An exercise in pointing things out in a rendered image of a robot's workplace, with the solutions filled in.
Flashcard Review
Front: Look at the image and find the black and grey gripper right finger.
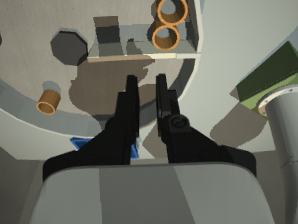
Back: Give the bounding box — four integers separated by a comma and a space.
156, 74, 257, 179

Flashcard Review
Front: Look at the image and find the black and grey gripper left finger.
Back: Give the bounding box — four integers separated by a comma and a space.
43, 75, 140, 182

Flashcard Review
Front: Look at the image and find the bronze bushing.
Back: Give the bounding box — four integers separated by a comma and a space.
151, 17, 180, 51
36, 89, 61, 115
156, 0, 188, 26

